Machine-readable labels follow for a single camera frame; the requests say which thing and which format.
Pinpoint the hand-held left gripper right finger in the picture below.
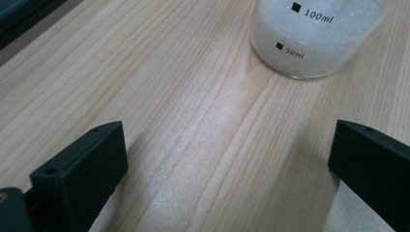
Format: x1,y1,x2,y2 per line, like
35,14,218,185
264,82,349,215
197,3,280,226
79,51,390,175
328,119,410,232

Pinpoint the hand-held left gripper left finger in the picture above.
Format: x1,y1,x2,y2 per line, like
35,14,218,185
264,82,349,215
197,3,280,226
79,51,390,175
29,121,130,232

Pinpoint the glass beaker with white powder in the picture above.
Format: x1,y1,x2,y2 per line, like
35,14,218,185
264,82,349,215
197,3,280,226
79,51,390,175
249,0,385,80

